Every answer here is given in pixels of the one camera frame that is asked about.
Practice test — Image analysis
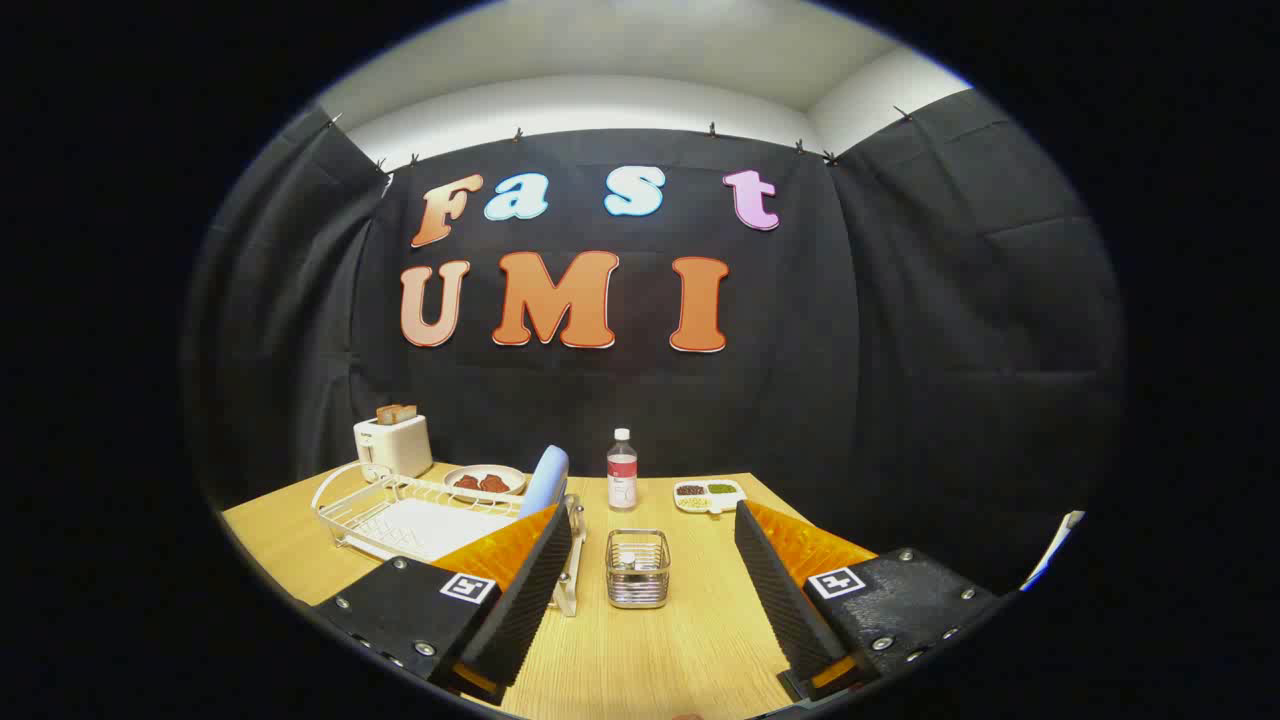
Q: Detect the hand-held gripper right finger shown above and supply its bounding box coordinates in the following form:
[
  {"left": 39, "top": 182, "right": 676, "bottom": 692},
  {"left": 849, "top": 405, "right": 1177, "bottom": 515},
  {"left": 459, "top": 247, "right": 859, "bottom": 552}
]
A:
[{"left": 735, "top": 500, "right": 1001, "bottom": 701}]

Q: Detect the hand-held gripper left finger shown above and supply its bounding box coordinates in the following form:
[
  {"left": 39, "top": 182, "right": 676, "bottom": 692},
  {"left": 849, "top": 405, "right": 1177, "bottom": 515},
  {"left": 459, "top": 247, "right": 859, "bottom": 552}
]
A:
[{"left": 312, "top": 503, "right": 574, "bottom": 706}]

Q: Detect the metal wire basket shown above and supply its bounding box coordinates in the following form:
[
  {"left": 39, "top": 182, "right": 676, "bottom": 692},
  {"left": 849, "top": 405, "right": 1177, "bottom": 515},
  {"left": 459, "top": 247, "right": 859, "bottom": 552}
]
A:
[{"left": 606, "top": 529, "right": 672, "bottom": 610}]

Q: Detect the blue plate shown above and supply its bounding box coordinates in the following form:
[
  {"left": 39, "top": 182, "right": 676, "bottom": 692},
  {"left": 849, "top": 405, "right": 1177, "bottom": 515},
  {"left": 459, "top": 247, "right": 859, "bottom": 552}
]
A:
[{"left": 519, "top": 445, "right": 570, "bottom": 519}]

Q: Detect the white wire dish rack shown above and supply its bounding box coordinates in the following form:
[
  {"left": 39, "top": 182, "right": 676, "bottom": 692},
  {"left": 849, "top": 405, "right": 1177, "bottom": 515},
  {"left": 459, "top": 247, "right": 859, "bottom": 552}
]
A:
[{"left": 311, "top": 461, "right": 588, "bottom": 617}]

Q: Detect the white divided dish with beans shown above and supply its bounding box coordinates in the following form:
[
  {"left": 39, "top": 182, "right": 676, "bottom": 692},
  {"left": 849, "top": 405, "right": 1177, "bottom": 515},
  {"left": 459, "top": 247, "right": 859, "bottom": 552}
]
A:
[{"left": 673, "top": 479, "right": 746, "bottom": 515}]

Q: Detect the beige plate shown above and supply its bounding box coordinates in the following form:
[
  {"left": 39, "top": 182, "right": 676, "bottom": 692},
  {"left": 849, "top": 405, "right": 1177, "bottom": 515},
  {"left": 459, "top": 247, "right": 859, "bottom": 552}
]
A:
[{"left": 443, "top": 464, "right": 527, "bottom": 499}]

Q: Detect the clear bottle red label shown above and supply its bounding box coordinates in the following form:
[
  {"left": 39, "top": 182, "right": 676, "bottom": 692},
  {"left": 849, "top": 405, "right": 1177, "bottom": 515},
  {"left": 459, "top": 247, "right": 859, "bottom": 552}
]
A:
[{"left": 607, "top": 428, "right": 639, "bottom": 512}]

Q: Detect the white toaster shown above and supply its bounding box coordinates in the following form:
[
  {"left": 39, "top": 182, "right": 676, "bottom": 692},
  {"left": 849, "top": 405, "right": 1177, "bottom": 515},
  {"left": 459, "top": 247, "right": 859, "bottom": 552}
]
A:
[{"left": 353, "top": 413, "right": 434, "bottom": 479}]

